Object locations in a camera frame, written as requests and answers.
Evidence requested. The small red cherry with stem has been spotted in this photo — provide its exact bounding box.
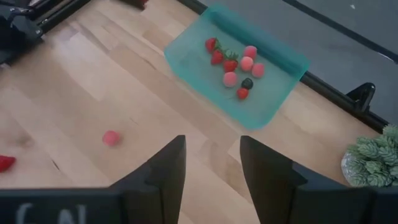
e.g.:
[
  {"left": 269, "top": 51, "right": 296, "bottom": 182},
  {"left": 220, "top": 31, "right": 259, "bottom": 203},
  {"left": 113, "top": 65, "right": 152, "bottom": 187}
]
[{"left": 236, "top": 87, "right": 249, "bottom": 101}]

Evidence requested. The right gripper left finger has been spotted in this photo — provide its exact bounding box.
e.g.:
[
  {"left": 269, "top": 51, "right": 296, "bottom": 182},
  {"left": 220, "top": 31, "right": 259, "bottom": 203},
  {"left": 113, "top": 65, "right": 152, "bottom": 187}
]
[{"left": 110, "top": 134, "right": 187, "bottom": 224}]

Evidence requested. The black frame clamp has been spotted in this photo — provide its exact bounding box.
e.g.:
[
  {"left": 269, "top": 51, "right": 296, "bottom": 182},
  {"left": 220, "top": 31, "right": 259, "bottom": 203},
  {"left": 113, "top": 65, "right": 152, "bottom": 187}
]
[{"left": 346, "top": 82, "right": 376, "bottom": 113}]

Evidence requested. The teal translucent plastic container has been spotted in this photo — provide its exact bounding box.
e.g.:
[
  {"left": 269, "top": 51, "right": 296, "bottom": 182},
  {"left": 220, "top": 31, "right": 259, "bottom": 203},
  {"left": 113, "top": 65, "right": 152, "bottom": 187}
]
[{"left": 164, "top": 3, "right": 311, "bottom": 131}]

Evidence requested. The potted green succulent plant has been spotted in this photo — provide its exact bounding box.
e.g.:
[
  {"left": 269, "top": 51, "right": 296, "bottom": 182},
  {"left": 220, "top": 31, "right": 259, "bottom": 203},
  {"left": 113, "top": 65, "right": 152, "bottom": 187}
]
[{"left": 341, "top": 124, "right": 398, "bottom": 188}]

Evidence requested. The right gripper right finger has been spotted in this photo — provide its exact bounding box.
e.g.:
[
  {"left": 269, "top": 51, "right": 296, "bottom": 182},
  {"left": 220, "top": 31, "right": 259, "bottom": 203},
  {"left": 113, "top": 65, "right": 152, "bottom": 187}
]
[{"left": 239, "top": 135, "right": 312, "bottom": 224}]

